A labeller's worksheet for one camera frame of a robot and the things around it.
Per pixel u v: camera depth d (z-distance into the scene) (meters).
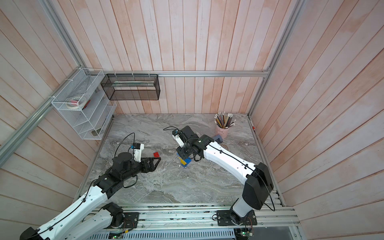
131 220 0.73
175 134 0.71
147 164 0.68
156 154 0.96
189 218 0.75
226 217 0.70
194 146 0.56
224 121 1.02
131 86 1.01
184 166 0.92
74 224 0.45
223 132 1.00
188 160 0.84
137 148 0.69
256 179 0.42
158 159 0.74
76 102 0.74
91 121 0.78
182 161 0.86
